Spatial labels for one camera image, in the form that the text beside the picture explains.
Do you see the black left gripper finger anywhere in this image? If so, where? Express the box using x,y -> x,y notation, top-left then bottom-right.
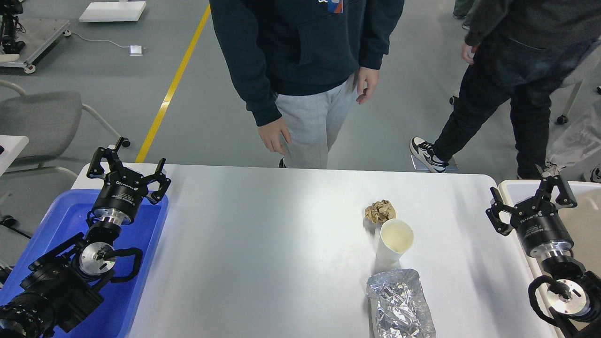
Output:
86,137 -> 128,180
141,158 -> 171,205

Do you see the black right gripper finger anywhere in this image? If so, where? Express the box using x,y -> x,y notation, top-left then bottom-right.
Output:
485,187 -> 520,236
535,175 -> 578,210

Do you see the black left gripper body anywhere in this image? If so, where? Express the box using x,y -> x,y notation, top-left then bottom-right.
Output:
92,169 -> 148,225

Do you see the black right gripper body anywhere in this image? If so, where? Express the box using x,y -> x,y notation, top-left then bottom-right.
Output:
512,203 -> 574,259

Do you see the white paper cup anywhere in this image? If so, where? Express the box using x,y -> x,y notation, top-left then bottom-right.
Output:
376,218 -> 415,264

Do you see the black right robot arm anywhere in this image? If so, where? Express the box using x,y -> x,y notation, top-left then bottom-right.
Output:
486,175 -> 601,338

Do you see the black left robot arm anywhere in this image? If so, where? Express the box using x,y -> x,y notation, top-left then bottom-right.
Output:
1,137 -> 171,338

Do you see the white plastic bin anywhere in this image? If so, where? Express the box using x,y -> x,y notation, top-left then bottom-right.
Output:
498,179 -> 601,338

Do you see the blue plastic bin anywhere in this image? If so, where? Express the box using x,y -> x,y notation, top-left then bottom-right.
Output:
0,189 -> 170,338

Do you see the person in white trousers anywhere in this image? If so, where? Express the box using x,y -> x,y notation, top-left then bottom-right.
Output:
544,100 -> 601,183

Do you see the grey office chair left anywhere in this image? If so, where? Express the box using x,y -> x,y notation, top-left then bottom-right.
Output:
0,80 -> 122,169

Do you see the white side table corner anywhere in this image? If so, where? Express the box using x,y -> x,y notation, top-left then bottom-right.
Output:
0,135 -> 30,176

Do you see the silver floor plate left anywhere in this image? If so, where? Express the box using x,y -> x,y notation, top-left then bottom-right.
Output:
411,155 -> 430,172

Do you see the crumpled brown paper ball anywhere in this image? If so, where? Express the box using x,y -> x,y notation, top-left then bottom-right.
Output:
365,200 -> 397,224

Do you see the white power adapter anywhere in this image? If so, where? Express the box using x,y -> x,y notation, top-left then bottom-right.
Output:
129,45 -> 144,56

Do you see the crumpled silver foil bag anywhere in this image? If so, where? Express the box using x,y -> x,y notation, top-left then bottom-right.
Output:
366,268 -> 437,338

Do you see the wheeled metal platform cart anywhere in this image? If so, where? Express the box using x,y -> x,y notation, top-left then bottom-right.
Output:
0,0 -> 71,74

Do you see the person in black trousers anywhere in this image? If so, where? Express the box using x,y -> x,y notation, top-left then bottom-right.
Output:
409,0 -> 601,180

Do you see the white floor board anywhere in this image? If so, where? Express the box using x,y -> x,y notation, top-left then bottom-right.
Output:
78,1 -> 146,22

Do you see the person in navy hoodie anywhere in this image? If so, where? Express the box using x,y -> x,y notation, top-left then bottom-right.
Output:
209,0 -> 404,169

